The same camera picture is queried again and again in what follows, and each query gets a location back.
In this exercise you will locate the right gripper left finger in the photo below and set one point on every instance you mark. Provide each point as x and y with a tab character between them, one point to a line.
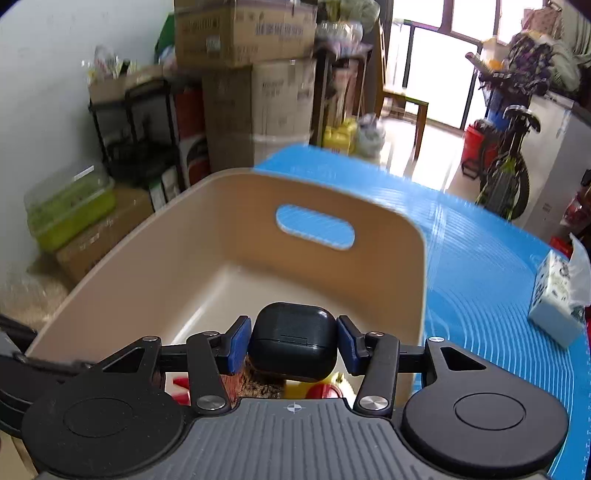
211	355

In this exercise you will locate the top cardboard box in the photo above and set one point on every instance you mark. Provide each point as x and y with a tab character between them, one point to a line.
235	34

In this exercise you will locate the black earbuds case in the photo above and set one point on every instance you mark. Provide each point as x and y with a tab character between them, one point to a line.
294	341

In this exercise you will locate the blue silicone mat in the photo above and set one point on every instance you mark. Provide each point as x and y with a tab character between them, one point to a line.
480	280

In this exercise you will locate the beige plastic storage bin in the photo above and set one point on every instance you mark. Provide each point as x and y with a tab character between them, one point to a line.
233	244

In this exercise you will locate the yellow toy launcher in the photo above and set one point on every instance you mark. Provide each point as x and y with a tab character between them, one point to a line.
335	386

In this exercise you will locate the red figurine toy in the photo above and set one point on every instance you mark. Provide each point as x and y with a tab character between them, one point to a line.
177	386

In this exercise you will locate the white freezer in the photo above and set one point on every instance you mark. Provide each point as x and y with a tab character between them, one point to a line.
557	158

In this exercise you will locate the green lidded container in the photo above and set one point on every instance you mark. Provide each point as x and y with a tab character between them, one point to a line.
66	203

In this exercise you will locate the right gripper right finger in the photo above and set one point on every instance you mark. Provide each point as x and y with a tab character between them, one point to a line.
375	356

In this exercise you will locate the wooden chair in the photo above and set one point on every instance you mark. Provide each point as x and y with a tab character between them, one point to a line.
398	99

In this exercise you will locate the large stacked cardboard box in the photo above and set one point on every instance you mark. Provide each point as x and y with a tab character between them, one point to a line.
251	113

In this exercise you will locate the white tissue box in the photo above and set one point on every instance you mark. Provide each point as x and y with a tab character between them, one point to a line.
562	294

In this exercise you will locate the floor cardboard box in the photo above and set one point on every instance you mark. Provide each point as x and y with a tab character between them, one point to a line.
84	251

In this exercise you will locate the black metal rack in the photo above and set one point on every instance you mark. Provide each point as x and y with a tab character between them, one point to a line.
154	137

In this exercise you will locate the glitter top black box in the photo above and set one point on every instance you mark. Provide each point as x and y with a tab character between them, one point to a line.
250	383

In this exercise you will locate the green bicycle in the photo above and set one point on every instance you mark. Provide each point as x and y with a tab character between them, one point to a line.
499	165

